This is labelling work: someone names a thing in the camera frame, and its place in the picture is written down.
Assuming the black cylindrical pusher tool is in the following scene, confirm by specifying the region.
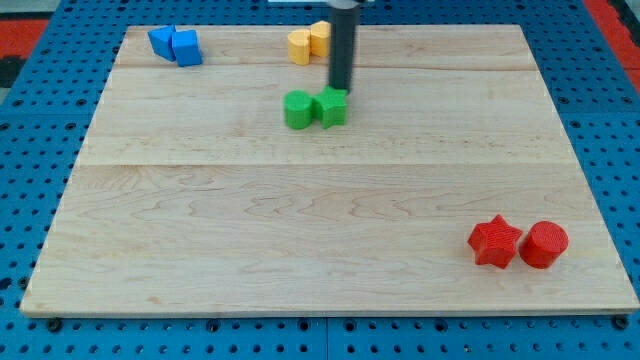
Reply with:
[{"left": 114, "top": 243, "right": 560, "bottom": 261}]
[{"left": 328, "top": 0, "right": 361, "bottom": 92}]

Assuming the green star block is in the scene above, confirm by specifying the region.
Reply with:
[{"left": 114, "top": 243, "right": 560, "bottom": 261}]
[{"left": 312, "top": 86, "right": 348, "bottom": 129}]

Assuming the blue triangle block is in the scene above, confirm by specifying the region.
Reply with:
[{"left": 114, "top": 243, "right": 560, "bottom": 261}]
[{"left": 147, "top": 25, "right": 176, "bottom": 62}]

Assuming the red star block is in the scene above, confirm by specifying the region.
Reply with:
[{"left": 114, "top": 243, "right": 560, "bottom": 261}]
[{"left": 467, "top": 214, "right": 523, "bottom": 269}]

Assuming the green cylinder block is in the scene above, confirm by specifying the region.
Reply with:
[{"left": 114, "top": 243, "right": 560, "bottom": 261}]
[{"left": 283, "top": 90, "right": 313, "bottom": 130}]

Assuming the red cylinder block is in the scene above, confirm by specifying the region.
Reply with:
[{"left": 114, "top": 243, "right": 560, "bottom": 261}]
[{"left": 519, "top": 221, "right": 569, "bottom": 269}]

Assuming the yellow pentagon block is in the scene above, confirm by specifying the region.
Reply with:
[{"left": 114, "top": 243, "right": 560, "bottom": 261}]
[{"left": 310, "top": 21, "right": 331, "bottom": 58}]

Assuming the blue cube block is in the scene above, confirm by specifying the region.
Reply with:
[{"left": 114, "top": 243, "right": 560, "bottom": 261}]
[{"left": 171, "top": 30, "right": 203, "bottom": 67}]

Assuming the wooden board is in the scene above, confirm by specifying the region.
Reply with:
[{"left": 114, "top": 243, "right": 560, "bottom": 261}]
[{"left": 21, "top": 25, "right": 639, "bottom": 318}]

